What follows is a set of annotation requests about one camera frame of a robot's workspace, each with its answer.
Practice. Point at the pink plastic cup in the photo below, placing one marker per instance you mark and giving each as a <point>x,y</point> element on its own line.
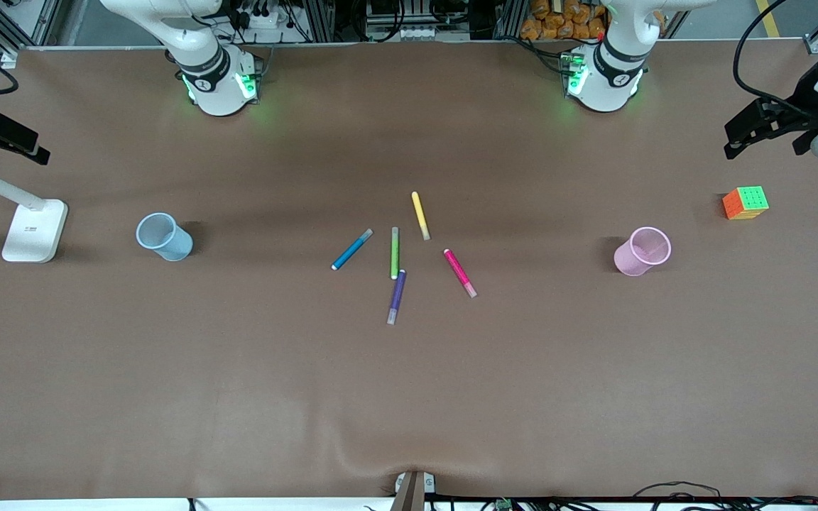
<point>640,255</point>

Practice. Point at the pink marker pen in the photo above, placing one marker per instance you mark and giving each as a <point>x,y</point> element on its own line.
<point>459,272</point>

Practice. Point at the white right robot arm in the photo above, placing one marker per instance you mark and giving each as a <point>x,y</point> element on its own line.
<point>214,89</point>

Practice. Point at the white desk lamp stand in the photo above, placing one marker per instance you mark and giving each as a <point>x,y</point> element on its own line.
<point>34,233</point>

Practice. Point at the blue marker pen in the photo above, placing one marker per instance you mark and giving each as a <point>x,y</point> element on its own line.
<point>352,249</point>

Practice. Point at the yellow marker pen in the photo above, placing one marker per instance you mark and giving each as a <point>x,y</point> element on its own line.
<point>420,215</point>

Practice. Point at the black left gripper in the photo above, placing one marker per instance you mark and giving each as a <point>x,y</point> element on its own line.
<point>805,91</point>

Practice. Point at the purple marker pen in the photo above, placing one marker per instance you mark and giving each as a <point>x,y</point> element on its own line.
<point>397,297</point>

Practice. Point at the colourful puzzle cube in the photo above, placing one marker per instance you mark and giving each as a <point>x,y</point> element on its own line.
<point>746,204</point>

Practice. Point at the white power strip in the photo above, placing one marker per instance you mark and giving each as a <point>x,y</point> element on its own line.
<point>261,19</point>

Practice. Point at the light blue plastic cup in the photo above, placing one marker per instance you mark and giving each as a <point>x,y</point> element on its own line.
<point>167,241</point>

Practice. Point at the metal table clamp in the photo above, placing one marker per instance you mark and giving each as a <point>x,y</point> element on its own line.
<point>412,490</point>

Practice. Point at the orange packaged goods pile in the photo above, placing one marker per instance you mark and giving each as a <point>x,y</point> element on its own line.
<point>562,21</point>

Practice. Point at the green marker pen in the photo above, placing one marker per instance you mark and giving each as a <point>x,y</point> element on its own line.
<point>395,253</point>

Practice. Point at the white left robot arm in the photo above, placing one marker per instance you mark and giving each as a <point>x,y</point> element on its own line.
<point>611,78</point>

